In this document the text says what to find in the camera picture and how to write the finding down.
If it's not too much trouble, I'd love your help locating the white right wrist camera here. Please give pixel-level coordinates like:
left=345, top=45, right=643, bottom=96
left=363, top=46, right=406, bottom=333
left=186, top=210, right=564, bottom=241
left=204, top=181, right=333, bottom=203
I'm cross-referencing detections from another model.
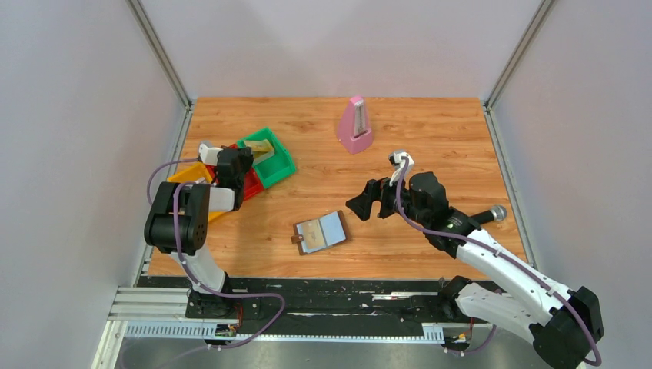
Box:
left=388, top=149, right=414, bottom=186

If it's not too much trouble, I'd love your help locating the black mounting rail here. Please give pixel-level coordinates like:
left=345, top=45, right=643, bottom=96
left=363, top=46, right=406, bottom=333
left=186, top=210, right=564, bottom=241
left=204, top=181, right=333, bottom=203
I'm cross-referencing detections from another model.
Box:
left=108, top=276, right=488, bottom=344

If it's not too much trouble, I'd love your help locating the green plastic bin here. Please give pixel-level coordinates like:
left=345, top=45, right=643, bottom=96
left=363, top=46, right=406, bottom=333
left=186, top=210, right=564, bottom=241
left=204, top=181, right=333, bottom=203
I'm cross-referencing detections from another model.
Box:
left=236, top=127, right=297, bottom=188

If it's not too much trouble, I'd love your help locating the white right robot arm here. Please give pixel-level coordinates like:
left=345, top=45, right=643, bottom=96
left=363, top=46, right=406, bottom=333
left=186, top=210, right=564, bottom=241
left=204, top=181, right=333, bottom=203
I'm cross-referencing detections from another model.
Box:
left=346, top=172, right=604, bottom=368

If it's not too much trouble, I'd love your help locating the pink metronome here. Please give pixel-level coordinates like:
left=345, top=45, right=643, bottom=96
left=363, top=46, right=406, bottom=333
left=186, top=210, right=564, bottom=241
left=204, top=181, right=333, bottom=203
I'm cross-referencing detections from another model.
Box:
left=336, top=95, right=374, bottom=155

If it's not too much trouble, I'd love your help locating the red plastic bin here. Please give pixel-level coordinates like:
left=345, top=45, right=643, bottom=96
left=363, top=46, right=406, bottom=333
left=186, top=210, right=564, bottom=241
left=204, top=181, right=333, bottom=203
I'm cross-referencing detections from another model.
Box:
left=205, top=145, right=264, bottom=200

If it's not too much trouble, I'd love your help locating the gold card in green bin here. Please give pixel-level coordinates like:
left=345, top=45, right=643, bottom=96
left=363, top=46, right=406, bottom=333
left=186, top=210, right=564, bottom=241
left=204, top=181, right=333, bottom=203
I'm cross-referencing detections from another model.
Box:
left=252, top=150, right=275, bottom=165

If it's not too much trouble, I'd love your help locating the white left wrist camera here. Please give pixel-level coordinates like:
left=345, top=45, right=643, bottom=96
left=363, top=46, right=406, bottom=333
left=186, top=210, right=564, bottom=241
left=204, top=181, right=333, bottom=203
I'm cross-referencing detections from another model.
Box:
left=198, top=141, right=222, bottom=166

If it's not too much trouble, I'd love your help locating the brown leather card holder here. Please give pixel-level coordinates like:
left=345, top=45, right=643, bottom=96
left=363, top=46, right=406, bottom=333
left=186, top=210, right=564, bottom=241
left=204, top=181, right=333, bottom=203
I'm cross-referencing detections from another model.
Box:
left=291, top=210, right=352, bottom=255

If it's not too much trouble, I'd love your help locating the gold striped card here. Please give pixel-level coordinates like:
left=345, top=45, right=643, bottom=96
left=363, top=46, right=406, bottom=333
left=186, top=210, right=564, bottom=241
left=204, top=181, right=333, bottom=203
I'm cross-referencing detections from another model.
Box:
left=243, top=139, right=274, bottom=153

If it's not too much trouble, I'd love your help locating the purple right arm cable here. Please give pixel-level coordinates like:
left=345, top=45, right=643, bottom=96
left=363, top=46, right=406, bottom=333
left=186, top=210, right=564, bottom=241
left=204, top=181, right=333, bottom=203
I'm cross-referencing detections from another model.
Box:
left=394, top=160, right=604, bottom=367

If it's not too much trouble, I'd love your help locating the yellow plastic bin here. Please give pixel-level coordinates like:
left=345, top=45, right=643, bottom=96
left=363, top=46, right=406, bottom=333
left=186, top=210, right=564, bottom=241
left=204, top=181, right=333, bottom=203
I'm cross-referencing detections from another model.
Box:
left=160, top=162, right=235, bottom=224

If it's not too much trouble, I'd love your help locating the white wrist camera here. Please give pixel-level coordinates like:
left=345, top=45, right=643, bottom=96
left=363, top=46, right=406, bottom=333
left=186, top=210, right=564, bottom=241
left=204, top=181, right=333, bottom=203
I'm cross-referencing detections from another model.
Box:
left=388, top=149, right=414, bottom=186
left=198, top=141, right=222, bottom=166

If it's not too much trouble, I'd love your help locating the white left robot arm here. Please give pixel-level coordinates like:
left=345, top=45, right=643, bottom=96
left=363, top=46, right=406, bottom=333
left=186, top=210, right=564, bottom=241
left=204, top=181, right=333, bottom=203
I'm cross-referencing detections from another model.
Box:
left=144, top=143, right=254, bottom=298

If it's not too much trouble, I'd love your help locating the black microphone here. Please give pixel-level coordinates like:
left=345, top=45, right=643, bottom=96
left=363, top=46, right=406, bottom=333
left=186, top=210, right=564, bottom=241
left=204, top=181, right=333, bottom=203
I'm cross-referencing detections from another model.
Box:
left=470, top=204, right=508, bottom=225

